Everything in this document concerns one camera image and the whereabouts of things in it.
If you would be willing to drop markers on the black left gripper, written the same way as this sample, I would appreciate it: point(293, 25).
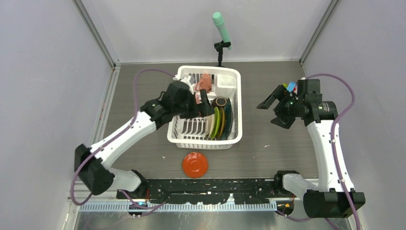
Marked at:
point(202, 110)

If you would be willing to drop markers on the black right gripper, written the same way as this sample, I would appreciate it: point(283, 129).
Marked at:
point(282, 120)

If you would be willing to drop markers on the green plastic plate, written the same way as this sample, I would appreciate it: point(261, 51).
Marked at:
point(217, 123)

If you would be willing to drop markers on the brown ceramic bowl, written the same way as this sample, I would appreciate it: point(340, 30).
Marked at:
point(219, 102)

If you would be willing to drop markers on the yellow patterned plate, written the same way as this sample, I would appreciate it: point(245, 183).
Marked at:
point(223, 124)

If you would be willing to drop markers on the teal square plate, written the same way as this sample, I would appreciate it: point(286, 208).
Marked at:
point(228, 120)

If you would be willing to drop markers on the pink mug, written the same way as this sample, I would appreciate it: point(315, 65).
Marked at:
point(204, 83)

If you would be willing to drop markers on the cream pink cup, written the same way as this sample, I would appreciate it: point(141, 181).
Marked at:
point(197, 97)

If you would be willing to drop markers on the white patterned bowl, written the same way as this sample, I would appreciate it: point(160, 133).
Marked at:
point(209, 125)

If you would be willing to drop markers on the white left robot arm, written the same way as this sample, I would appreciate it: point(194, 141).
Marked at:
point(93, 164)

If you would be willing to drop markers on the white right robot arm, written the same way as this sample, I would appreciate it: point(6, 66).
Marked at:
point(335, 195)

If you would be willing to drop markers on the white plastic dish rack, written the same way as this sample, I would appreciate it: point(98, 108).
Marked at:
point(193, 133)

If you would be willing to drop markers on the colourful toy blocks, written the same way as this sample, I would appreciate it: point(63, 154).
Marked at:
point(291, 86)

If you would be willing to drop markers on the orange red bowl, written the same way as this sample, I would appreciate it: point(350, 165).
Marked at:
point(195, 165)

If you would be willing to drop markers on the green microphone on stand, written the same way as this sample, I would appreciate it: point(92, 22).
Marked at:
point(219, 23)

